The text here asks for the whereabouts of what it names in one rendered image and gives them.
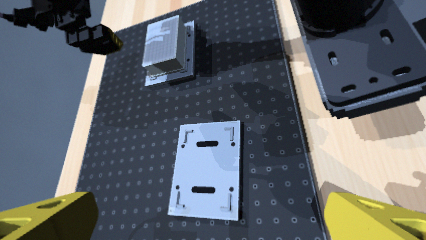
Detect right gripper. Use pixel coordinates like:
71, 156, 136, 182
47, 0, 123, 56

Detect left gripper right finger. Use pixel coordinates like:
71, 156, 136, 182
324, 192, 426, 240

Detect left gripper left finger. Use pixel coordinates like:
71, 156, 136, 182
0, 192, 99, 240

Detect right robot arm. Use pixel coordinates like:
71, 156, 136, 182
3, 0, 426, 107

